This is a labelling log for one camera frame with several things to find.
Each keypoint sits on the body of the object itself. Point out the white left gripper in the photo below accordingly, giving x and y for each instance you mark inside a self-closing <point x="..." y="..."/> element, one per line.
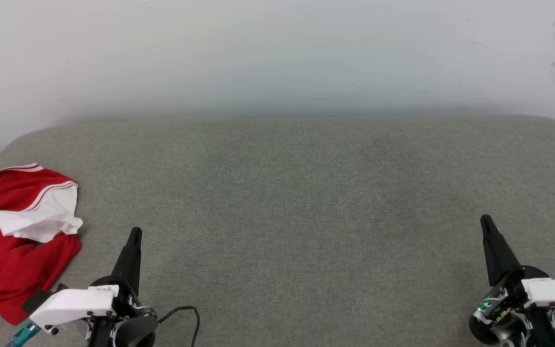
<point x="72" y="304"/>

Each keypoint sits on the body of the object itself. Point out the red white basketball jersey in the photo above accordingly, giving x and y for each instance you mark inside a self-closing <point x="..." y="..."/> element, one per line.
<point x="12" y="260"/>

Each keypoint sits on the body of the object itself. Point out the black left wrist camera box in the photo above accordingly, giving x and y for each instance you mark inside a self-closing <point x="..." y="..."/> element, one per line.
<point x="36" y="300"/>

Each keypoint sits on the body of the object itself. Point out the grey fabric sofa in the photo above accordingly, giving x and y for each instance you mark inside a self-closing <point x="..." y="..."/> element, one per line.
<point x="287" y="231"/>

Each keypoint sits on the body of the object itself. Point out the teal left camera connector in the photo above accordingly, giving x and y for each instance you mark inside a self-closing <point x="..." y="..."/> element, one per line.
<point x="24" y="333"/>

